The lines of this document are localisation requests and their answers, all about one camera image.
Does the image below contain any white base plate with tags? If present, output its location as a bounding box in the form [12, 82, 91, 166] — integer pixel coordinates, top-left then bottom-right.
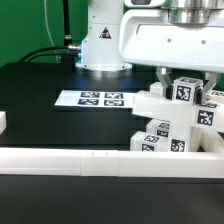
[55, 90, 134, 108]

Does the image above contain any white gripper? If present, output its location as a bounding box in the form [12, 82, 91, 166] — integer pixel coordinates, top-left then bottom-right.
[119, 9, 224, 104]

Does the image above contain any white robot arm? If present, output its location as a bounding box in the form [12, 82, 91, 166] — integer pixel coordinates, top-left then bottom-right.
[77, 0, 224, 101]

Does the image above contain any white U-shaped fence frame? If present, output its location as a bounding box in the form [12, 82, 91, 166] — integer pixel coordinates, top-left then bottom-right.
[0, 131, 224, 178]

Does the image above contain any white chair back part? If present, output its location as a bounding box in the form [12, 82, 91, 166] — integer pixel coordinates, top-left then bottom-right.
[132, 91, 224, 133]

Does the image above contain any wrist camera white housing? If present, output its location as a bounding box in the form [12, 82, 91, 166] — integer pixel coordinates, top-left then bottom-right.
[124, 0, 167, 9]

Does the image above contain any black cable bundle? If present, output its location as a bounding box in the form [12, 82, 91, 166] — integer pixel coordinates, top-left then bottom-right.
[19, 0, 83, 64]

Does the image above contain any white block at left edge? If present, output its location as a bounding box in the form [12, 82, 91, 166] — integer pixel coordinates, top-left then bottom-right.
[0, 111, 7, 135]

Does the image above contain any thin white cable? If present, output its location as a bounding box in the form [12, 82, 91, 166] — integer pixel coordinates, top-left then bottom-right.
[43, 0, 62, 64]

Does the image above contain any white chair seat part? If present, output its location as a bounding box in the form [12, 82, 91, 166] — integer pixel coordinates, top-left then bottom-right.
[168, 122, 202, 152]

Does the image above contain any white tagged cube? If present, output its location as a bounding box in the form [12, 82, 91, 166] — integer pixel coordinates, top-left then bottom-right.
[172, 77, 203, 105]

